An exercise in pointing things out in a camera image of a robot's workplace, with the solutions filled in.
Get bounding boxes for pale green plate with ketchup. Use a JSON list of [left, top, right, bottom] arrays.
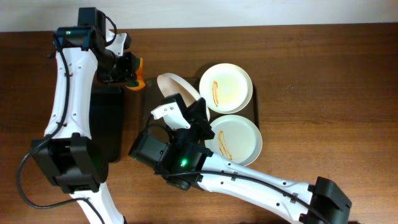
[[205, 114, 262, 166]]

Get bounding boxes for black plastic tray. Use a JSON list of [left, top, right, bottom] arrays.
[[90, 86, 125, 163]]

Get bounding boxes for brown serving tray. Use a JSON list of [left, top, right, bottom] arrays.
[[140, 78, 260, 145]]

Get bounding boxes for orange green sponge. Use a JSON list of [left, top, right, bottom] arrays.
[[126, 57, 146, 91]]

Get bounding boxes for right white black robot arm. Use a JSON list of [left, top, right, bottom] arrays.
[[149, 93, 352, 223]]

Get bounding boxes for cream plate with ketchup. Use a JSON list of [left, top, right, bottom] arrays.
[[199, 63, 253, 114]]

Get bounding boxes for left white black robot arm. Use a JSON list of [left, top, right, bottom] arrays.
[[29, 28, 142, 223]]

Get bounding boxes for pink white plate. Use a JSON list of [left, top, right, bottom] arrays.
[[157, 73, 201, 107]]

